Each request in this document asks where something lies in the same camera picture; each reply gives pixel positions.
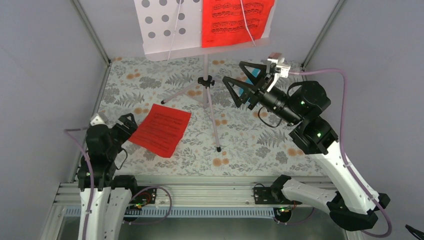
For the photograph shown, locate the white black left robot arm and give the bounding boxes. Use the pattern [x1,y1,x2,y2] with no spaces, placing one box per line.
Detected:
[77,113,140,240]

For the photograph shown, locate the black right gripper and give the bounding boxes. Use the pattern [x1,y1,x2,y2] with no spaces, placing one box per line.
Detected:
[222,61,301,126]

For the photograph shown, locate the red sheet music page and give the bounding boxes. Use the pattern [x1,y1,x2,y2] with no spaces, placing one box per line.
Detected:
[201,0,275,48]
[129,104,192,158]

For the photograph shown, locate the perforated blue-grey cable duct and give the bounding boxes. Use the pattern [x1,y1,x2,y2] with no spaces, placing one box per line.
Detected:
[64,207,277,219]

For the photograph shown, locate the black object at corner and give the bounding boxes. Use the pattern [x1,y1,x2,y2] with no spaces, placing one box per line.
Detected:
[405,224,424,240]

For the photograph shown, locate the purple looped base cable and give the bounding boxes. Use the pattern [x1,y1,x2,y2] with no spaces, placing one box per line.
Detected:
[122,186,173,226]

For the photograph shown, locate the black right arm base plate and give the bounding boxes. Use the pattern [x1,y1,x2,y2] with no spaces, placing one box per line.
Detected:
[252,183,292,205]

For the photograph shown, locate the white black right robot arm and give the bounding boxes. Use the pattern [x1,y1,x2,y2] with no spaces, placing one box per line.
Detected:
[222,61,390,234]

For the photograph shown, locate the floral patterned table mat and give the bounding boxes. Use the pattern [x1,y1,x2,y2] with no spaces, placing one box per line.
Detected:
[99,57,325,177]

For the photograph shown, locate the white tripod music stand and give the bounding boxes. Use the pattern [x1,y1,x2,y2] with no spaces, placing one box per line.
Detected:
[133,0,276,153]

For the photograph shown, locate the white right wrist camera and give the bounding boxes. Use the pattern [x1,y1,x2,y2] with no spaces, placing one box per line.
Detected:
[266,52,291,92]

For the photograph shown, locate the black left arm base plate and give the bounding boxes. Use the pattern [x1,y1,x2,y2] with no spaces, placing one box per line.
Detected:
[130,187,157,209]

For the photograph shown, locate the aluminium front rail frame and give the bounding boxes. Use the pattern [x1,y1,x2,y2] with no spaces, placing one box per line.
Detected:
[41,175,336,240]

